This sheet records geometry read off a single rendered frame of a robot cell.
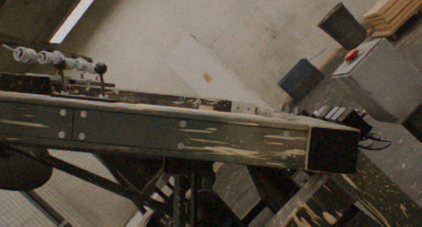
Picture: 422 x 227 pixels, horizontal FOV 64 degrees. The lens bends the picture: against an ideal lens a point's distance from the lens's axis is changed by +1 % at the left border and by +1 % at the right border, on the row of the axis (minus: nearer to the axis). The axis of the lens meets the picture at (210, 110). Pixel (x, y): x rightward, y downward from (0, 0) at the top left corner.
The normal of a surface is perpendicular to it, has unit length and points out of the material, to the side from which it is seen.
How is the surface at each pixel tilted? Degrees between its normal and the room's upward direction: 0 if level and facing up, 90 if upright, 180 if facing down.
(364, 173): 90
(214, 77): 90
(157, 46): 90
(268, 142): 90
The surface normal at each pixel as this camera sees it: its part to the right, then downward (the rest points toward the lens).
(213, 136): 0.00, 0.05
